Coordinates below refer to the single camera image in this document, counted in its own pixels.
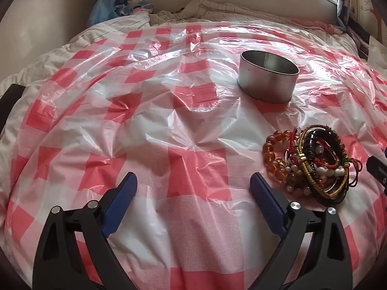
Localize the red checkered plastic sheet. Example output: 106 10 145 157
4 24 387 290

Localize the cartoon curtain by window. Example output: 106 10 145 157
335 0 356 32

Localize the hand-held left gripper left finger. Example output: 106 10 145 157
33 172 138 290

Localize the pink cloth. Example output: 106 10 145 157
290 18 345 35

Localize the round metal tin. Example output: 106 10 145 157
237 50 300 104

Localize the white grid quilt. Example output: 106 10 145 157
0 0 387 218

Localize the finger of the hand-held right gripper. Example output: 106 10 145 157
366 155 387 194

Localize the blue cartoon curtain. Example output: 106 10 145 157
88 0 153 28

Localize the dark cloth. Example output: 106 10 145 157
348 18 370 58

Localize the pile of bracelets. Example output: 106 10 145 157
262 124 365 206

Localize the white paper bag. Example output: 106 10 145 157
367 35 387 70

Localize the black phone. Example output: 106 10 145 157
0 84 26 127

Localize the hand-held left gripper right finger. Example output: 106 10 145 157
249 172 354 290

